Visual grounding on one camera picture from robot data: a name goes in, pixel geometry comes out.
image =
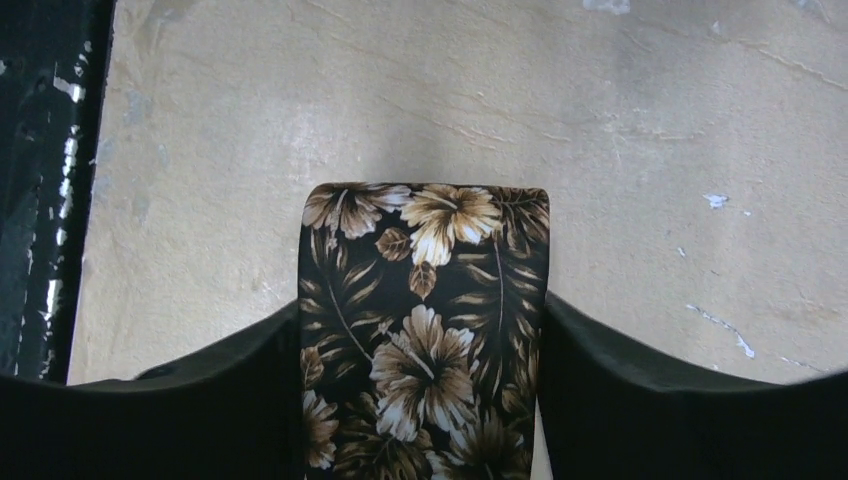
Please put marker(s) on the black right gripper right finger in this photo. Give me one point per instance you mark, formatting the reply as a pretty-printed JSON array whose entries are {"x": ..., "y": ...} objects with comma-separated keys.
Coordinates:
[{"x": 615, "y": 408}]

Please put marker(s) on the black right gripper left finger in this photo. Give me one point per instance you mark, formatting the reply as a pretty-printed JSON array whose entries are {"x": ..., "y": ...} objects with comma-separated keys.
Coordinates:
[{"x": 230, "y": 410}]

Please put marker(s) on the brown floral tie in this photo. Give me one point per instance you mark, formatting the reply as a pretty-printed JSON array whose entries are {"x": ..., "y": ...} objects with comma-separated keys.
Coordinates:
[{"x": 420, "y": 308}]

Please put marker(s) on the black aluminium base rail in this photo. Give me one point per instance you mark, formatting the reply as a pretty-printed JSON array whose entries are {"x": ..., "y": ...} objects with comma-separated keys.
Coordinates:
[{"x": 54, "y": 64}]

